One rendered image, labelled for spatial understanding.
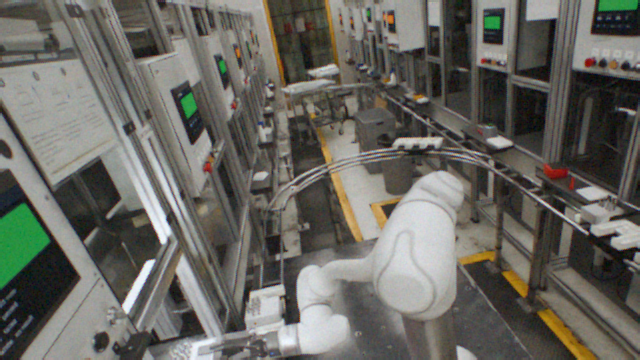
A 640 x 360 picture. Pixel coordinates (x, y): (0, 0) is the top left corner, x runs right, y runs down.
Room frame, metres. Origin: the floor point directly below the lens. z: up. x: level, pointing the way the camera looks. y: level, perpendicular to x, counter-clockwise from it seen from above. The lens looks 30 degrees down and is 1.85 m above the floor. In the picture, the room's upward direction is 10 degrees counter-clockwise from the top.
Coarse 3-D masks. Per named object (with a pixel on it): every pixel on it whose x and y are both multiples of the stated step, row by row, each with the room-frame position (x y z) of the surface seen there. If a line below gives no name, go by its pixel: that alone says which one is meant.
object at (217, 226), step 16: (112, 0) 1.32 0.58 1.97; (128, 0) 1.46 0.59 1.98; (128, 16) 1.40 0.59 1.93; (144, 16) 1.57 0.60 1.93; (176, 16) 2.05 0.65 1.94; (128, 32) 1.35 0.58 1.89; (144, 32) 1.50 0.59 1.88; (176, 32) 1.92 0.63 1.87; (144, 48) 2.22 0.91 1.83; (176, 48) 1.82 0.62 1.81; (192, 64) 2.01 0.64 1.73; (192, 80) 1.90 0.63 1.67; (208, 112) 2.03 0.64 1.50; (208, 128) 1.91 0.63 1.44; (208, 176) 1.61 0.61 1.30; (224, 176) 2.24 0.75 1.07; (208, 192) 1.52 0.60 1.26; (208, 208) 1.44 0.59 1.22; (208, 224) 1.37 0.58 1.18; (224, 224) 1.58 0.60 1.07; (224, 240) 1.49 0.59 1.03; (224, 256) 1.40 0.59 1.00; (224, 272) 1.33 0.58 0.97
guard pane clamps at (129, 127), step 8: (72, 8) 1.00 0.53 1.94; (80, 8) 1.04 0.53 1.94; (104, 8) 1.18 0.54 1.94; (72, 16) 0.98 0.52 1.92; (80, 16) 1.02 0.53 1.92; (104, 16) 1.15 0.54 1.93; (144, 112) 1.15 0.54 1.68; (128, 128) 1.00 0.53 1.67; (184, 192) 1.18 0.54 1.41; (168, 216) 0.99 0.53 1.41; (168, 224) 0.97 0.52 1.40; (208, 256) 1.17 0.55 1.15
